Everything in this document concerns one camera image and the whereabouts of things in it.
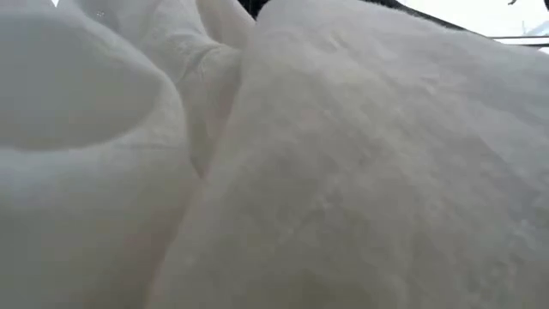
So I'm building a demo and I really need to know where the large white garment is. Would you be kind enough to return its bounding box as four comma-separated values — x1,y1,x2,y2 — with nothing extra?
0,0,549,309

